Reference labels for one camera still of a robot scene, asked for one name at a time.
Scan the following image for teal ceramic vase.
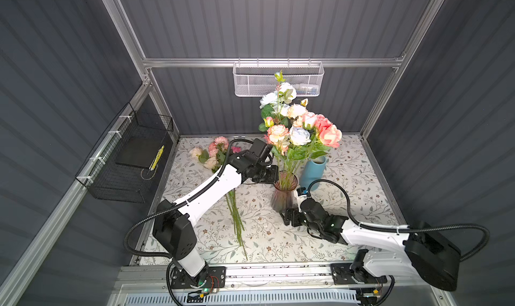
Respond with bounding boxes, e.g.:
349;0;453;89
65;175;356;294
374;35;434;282
299;156;328;189

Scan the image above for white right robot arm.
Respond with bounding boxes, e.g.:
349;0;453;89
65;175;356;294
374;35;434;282
280;181;490;291

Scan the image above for black wire basket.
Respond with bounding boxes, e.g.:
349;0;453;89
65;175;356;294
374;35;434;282
76;105;174;203

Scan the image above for white green rose spray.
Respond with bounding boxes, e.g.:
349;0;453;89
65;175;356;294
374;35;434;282
258;71;299;186

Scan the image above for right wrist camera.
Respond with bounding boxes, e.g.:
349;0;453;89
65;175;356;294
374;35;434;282
295;187;308;206

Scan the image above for large pink rose stem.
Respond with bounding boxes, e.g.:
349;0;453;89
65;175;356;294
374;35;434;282
306;124;342;163

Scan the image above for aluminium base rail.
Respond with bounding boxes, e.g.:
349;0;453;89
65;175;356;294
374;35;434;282
116;260;387;295

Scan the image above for small pink rose stem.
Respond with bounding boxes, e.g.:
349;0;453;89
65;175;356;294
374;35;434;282
293;111;333;186

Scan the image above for white wire mesh basket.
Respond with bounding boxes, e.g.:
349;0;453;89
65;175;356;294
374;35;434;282
232;60;325;97

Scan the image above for small pink flower spray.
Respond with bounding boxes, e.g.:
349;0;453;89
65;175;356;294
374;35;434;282
189;136;248;260

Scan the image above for white single rose stem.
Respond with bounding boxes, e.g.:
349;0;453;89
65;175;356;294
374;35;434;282
281;126;312;186

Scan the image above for black book in basket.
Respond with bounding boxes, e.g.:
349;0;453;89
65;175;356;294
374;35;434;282
115;137;162;169

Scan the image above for pink bud spray stem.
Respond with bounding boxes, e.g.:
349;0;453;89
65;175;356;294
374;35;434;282
264;116;292;190

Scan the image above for pink ribbed glass vase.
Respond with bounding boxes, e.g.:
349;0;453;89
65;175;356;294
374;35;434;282
271;171;299;212

